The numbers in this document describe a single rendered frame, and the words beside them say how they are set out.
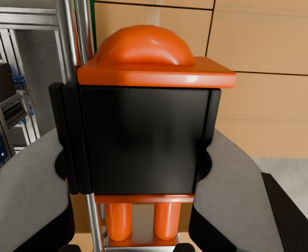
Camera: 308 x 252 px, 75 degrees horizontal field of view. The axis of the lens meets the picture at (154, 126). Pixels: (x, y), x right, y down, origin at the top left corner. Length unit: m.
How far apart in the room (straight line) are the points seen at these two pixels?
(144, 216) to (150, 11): 0.68
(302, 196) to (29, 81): 2.38
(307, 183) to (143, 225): 2.18
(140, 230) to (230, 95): 0.75
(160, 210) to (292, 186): 2.13
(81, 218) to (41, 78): 0.94
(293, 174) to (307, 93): 1.22
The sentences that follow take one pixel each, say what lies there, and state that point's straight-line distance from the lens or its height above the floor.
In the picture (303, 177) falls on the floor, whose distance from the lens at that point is 2.25.
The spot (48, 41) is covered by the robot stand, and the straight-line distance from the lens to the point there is 1.21.
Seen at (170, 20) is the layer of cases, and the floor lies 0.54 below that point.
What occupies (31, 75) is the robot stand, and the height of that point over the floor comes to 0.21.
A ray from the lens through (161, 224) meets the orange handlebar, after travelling 0.18.
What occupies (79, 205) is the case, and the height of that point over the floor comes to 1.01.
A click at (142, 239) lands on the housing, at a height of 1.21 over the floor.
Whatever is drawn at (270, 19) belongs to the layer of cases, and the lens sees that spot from 0.89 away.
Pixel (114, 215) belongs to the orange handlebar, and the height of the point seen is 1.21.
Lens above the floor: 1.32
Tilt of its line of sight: 63 degrees down
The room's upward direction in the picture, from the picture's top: 175 degrees clockwise
